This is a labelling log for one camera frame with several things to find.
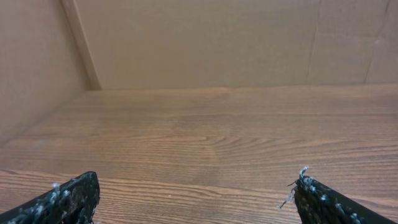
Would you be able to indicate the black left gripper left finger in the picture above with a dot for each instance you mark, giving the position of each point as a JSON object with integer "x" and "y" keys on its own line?
{"x": 73, "y": 202}

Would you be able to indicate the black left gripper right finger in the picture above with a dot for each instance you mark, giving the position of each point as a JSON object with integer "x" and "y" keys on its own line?
{"x": 317, "y": 203}

